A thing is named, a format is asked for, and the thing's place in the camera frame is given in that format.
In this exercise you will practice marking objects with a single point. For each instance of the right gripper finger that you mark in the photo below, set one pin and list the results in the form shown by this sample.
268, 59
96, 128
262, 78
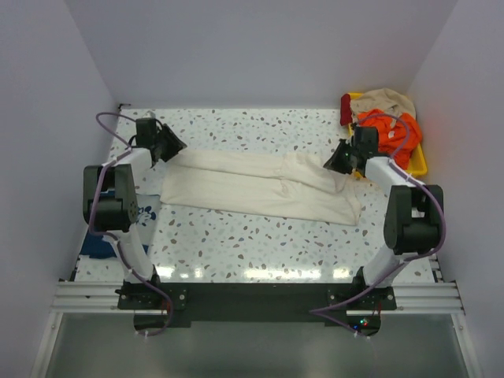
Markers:
341, 151
347, 165

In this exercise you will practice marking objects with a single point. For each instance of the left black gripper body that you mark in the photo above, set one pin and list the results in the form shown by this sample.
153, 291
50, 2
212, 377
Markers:
162, 142

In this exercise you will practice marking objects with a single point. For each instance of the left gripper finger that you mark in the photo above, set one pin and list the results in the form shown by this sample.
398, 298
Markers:
171, 140
161, 153

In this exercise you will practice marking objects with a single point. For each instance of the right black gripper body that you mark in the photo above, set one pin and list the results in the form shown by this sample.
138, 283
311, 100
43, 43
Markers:
346, 156

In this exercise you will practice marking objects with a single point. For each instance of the cream t shirt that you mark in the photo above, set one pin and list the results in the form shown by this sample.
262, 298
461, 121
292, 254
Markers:
294, 185

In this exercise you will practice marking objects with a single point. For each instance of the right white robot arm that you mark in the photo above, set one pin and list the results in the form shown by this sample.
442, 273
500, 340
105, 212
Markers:
414, 223

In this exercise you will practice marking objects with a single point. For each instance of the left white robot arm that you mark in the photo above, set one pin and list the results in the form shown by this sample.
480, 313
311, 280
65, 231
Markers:
110, 206

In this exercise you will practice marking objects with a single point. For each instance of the red cloth in bin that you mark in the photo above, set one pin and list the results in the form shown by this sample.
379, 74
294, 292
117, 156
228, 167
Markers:
346, 116

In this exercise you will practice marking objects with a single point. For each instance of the orange t shirt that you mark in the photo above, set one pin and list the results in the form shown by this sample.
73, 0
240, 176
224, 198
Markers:
396, 137

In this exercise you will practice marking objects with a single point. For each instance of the beige t shirt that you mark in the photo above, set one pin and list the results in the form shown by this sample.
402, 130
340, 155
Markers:
385, 100

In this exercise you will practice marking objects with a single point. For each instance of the yellow plastic bin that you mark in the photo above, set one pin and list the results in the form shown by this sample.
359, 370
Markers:
417, 165

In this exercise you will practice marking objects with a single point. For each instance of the folded blue white t shirt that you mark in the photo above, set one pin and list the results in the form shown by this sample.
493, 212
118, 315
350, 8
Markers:
148, 213

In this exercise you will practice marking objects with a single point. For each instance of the aluminium rail frame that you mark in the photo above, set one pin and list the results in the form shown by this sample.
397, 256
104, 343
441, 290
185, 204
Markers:
411, 298

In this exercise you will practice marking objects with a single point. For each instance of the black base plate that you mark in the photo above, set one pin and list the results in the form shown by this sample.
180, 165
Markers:
179, 305

